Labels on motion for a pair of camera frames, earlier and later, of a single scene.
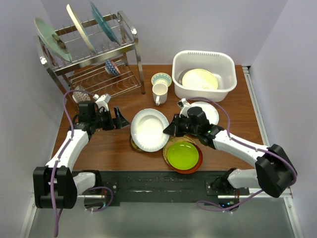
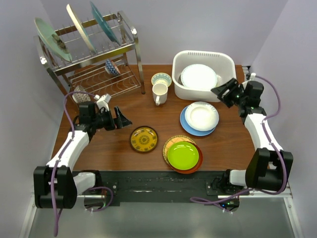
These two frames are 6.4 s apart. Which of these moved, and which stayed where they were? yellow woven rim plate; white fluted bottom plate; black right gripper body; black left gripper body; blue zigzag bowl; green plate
Moved: white fluted bottom plate; black right gripper body
Stayed: yellow woven rim plate; black left gripper body; blue zigzag bowl; green plate
